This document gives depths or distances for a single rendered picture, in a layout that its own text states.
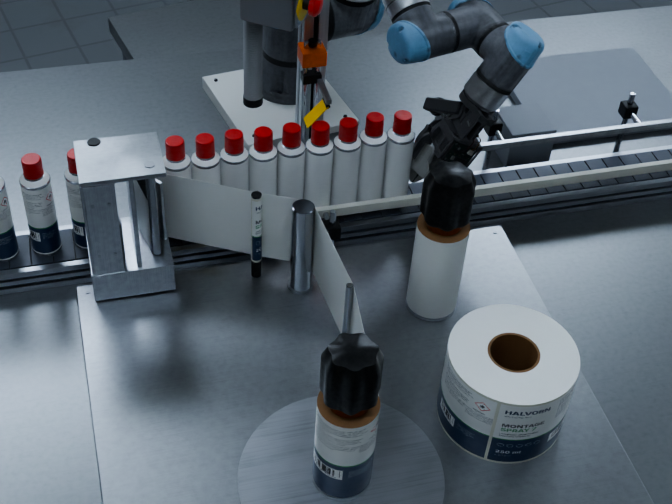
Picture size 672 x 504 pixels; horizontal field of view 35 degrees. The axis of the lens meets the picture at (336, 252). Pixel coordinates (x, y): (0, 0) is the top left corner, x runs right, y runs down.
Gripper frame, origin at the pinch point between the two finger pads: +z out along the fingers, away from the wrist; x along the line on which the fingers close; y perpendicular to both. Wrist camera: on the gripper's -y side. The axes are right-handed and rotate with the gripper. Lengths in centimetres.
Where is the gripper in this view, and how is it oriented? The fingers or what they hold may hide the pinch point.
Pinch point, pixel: (414, 174)
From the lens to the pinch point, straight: 205.0
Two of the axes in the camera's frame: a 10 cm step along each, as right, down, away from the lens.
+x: 8.1, 2.3, 5.3
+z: -5.2, 7.0, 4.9
